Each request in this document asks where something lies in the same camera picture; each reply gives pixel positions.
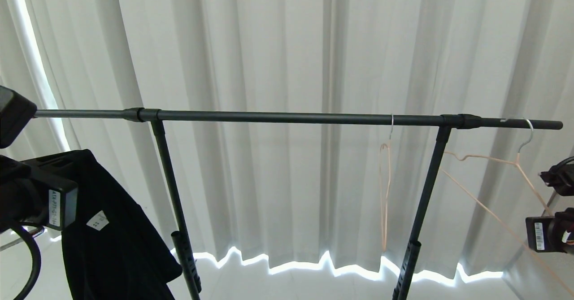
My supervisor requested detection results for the black cable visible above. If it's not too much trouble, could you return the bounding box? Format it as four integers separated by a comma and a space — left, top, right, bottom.
8, 221, 42, 300

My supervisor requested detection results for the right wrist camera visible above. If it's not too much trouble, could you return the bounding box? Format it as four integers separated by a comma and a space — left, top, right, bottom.
539, 156, 574, 198

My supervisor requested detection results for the white curtain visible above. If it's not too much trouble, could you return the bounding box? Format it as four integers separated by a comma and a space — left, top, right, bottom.
0, 0, 574, 288

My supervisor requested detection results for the black garment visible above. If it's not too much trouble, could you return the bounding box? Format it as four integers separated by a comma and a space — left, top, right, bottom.
60, 148, 183, 300

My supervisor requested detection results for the black clothes rack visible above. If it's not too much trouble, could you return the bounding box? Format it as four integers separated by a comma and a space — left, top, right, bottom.
33, 107, 564, 300

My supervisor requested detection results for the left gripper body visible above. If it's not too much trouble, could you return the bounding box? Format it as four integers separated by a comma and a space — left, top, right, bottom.
0, 152, 79, 234

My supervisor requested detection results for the pink clothes hanger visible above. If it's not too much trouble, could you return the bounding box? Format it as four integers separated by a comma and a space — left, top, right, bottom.
439, 118, 574, 297
379, 114, 395, 252

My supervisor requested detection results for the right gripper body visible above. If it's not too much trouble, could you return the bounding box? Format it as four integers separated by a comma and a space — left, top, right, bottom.
525, 208, 574, 253

